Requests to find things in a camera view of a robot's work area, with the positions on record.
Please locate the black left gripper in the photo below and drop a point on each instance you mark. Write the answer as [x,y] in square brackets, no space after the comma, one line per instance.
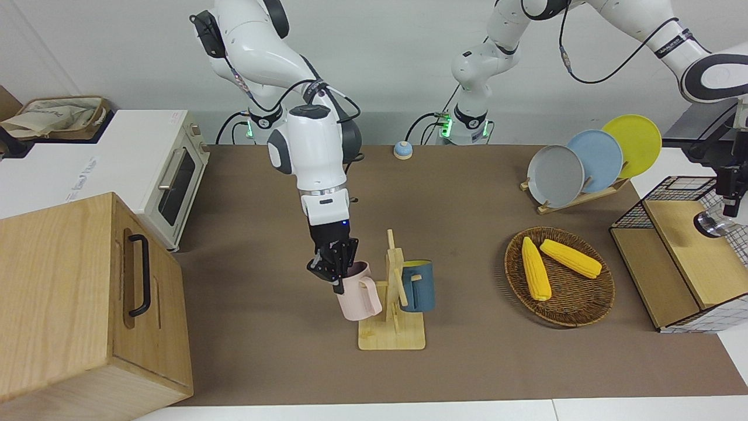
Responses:
[733,181]

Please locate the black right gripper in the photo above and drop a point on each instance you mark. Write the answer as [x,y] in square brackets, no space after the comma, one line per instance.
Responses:
[332,240]

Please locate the pink mug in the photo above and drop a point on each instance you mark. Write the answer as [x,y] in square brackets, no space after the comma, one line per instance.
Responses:
[359,298]

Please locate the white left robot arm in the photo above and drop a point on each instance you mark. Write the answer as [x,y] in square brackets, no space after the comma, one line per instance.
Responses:
[485,58]

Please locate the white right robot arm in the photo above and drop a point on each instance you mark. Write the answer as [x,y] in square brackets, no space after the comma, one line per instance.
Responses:
[315,146]

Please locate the dark blue mug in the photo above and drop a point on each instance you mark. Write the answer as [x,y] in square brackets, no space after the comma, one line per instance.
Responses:
[421,289]

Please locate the wooden mug rack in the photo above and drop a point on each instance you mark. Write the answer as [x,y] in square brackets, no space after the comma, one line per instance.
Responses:
[391,336]

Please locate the yellow plate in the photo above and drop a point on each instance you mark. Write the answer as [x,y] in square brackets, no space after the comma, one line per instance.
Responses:
[640,140]

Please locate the light blue plate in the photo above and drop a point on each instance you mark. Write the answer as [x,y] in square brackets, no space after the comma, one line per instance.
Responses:
[599,158]

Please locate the brown table mat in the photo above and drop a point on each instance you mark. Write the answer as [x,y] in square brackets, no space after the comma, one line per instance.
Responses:
[467,362]

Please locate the wooden plate rack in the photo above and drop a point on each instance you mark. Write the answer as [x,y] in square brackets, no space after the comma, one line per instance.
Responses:
[575,202]

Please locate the yellow corn cob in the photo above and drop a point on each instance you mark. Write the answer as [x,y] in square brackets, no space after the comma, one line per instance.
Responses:
[536,272]
[570,258]

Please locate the grey plate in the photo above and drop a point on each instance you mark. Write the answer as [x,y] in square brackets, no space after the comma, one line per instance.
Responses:
[555,175]

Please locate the brown wicker basket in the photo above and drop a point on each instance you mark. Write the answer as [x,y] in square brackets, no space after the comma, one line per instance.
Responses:
[572,304]

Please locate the white toaster oven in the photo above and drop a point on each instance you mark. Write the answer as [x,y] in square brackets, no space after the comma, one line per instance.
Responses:
[146,152]

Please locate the wooden cabinet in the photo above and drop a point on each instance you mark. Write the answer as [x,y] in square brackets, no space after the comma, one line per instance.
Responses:
[70,304]

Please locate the beige cloth bag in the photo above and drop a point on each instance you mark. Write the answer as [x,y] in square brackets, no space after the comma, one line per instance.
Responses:
[52,117]

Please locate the black camera stand pole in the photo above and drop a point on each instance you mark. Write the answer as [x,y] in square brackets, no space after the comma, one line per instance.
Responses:
[707,149]

